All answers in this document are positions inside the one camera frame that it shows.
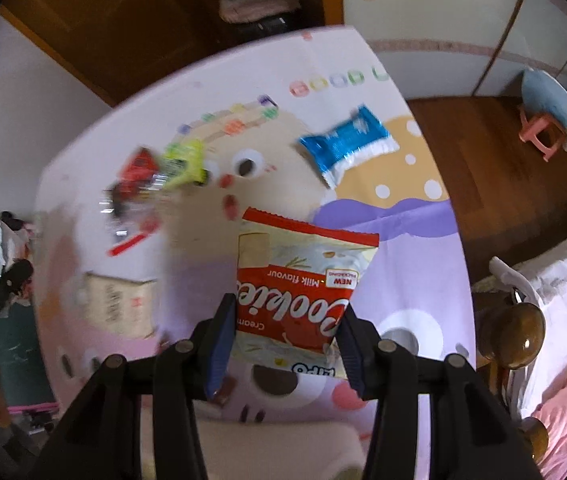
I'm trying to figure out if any floral wardrobe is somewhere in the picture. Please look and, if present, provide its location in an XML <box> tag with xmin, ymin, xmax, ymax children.
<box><xmin>338</xmin><ymin>0</ymin><xmax>567</xmax><ymax>98</ymax></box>

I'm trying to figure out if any green chalkboard pink frame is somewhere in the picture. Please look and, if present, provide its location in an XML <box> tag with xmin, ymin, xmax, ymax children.
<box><xmin>0</xmin><ymin>227</ymin><xmax>59</xmax><ymax>413</ymax></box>

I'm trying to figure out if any red snack packet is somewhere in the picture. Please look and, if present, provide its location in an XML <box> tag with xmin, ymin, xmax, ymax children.
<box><xmin>106</xmin><ymin>147</ymin><xmax>163</xmax><ymax>211</ymax></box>

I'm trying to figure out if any cartoon printed tablecloth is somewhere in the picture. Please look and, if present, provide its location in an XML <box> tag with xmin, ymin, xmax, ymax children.
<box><xmin>34</xmin><ymin>25</ymin><xmax>477</xmax><ymax>441</ymax></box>

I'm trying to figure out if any beige snack packet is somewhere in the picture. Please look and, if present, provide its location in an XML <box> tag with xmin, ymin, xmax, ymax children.
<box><xmin>84</xmin><ymin>272</ymin><xmax>159</xmax><ymax>338</ymax></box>

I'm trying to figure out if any stack of folded towels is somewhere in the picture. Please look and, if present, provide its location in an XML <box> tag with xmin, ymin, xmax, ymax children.
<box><xmin>218</xmin><ymin>0</ymin><xmax>299</xmax><ymax>23</ymax></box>

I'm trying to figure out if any brown wooden door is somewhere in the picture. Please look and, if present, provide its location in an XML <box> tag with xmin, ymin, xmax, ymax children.
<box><xmin>0</xmin><ymin>0</ymin><xmax>344</xmax><ymax>108</ymax></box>

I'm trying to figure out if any blue white snack packet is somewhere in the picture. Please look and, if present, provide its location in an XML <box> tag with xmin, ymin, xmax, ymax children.
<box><xmin>297</xmin><ymin>104</ymin><xmax>399</xmax><ymax>190</ymax></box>

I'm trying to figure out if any pink plastic stool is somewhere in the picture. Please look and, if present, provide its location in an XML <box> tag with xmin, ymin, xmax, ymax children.
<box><xmin>518</xmin><ymin>105</ymin><xmax>567</xmax><ymax>162</ymax></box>

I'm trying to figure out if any red white cookie packet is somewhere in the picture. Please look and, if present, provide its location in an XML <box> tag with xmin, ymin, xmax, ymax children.
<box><xmin>231</xmin><ymin>206</ymin><xmax>380</xmax><ymax>380</ymax></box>

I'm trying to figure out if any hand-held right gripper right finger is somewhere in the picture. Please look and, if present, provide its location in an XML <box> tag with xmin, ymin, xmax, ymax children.
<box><xmin>336</xmin><ymin>305</ymin><xmax>544</xmax><ymax>480</ymax></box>

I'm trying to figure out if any round wooden bedpost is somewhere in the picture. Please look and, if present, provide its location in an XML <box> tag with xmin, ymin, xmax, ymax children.
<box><xmin>478</xmin><ymin>302</ymin><xmax>547</xmax><ymax>371</ymax></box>

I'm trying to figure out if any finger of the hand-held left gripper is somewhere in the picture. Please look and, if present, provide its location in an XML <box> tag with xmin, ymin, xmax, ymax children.
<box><xmin>0</xmin><ymin>259</ymin><xmax>34</xmax><ymax>313</ymax></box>

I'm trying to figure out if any white plastic bin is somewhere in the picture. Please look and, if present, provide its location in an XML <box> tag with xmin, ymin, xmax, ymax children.
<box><xmin>136</xmin><ymin>407</ymin><xmax>371</xmax><ymax>480</ymax></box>

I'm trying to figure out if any clear packet red edge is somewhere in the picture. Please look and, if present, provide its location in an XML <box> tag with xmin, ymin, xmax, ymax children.
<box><xmin>98</xmin><ymin>185</ymin><xmax>165</xmax><ymax>259</ymax></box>

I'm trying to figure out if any pink stool with cushion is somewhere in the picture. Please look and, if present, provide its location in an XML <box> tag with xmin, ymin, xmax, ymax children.
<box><xmin>521</xmin><ymin>67</ymin><xmax>567</xmax><ymax>155</ymax></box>

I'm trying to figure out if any white pillow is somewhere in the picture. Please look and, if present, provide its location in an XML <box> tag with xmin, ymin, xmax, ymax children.
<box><xmin>473</xmin><ymin>220</ymin><xmax>567</xmax><ymax>421</ymax></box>

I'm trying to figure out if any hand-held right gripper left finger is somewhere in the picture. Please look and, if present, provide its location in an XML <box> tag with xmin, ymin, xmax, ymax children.
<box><xmin>28</xmin><ymin>292</ymin><xmax>238</xmax><ymax>480</ymax></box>

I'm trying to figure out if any yellow green snack packet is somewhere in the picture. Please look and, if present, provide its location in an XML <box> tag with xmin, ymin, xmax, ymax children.
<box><xmin>161</xmin><ymin>139</ymin><xmax>209</xmax><ymax>191</ymax></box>

